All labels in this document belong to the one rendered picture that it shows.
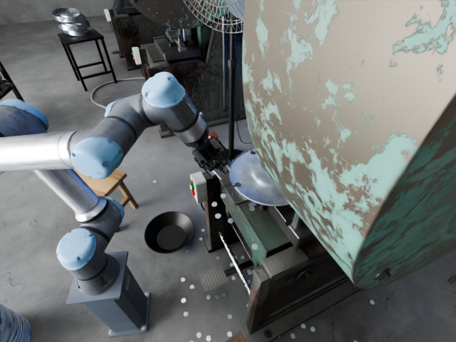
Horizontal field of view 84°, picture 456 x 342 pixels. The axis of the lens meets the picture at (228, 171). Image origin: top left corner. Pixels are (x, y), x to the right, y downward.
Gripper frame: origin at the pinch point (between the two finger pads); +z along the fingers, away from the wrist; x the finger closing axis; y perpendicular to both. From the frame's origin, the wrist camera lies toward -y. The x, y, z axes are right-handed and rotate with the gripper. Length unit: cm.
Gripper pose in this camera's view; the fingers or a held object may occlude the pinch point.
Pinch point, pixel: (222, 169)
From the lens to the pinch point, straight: 78.0
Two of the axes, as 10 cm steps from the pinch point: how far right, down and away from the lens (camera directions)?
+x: 8.0, -6.0, 0.1
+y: 4.6, 6.1, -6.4
